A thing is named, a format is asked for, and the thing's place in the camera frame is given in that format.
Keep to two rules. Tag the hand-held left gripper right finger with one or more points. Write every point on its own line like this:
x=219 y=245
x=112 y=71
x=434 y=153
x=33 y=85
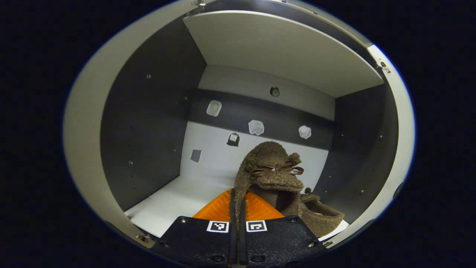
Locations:
x=242 y=242

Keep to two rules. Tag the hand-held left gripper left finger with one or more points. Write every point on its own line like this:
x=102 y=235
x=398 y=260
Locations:
x=232 y=242

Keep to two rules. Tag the brown fuzzy shoe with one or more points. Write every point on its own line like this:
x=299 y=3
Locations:
x=323 y=221
x=267 y=152

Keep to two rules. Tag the white shoe cabinet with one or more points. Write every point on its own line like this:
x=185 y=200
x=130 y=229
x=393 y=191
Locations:
x=156 y=130

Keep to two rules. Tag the white shoe cabinet door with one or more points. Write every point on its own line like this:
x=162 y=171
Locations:
x=403 y=149
x=85 y=130

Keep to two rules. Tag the white cabinet shelf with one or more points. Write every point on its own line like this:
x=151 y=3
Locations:
x=279 y=48

